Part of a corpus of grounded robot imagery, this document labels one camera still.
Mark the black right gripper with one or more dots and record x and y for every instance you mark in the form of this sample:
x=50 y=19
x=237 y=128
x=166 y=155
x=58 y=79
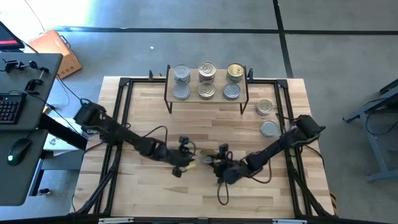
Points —
x=234 y=171

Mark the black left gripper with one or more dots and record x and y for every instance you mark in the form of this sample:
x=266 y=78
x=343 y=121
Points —
x=172 y=157

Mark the silver-lid green-label can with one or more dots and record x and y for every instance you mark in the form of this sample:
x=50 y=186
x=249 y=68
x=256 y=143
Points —
x=231 y=91
x=269 y=128

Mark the silver-lid seafood can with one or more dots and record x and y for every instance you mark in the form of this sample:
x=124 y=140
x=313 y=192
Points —
x=181 y=92
x=182 y=72

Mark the pink-blue label seafood can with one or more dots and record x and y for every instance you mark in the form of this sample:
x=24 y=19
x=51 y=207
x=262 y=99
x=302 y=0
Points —
x=206 y=91
x=264 y=107
x=207 y=70

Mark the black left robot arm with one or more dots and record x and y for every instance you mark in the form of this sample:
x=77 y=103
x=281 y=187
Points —
x=124 y=137

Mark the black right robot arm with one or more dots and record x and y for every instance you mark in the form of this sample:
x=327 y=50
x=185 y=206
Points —
x=280 y=143

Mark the black diagonal strut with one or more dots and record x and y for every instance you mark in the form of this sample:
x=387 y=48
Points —
x=62 y=132

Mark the white printed box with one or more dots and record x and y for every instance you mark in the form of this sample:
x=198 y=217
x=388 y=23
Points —
x=57 y=143

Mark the yellow plug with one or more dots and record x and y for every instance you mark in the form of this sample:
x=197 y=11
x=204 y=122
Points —
x=46 y=109

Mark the grey desk top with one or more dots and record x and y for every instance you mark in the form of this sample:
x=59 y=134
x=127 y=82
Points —
x=46 y=93

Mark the grey metal stand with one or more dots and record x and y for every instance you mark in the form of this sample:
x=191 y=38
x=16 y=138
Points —
x=382 y=175

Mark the black computer mouse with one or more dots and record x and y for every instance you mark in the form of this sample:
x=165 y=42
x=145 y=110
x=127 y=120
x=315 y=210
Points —
x=18 y=152

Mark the black desk clamp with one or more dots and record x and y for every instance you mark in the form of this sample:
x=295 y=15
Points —
x=33 y=84
x=12 y=64

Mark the orange case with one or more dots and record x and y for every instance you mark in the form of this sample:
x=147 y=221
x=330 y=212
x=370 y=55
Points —
x=53 y=49

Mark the black keyboard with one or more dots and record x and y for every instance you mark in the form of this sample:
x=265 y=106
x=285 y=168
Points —
x=9 y=109

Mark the black desk monitor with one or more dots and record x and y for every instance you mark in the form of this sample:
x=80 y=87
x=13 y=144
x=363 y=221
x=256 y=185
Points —
x=7 y=39

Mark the wooden shelf black frame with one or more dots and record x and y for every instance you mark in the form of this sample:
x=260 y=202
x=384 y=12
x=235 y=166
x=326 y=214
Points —
x=217 y=96

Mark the black metal table frame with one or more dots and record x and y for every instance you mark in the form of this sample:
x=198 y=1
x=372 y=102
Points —
x=143 y=80

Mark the black frame clamp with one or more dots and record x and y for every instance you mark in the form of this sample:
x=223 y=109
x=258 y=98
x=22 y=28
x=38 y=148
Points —
x=151 y=74
x=249 y=73

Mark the silver metal bracket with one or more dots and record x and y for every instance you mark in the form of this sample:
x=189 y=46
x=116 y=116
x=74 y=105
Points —
x=289 y=221
x=115 y=220

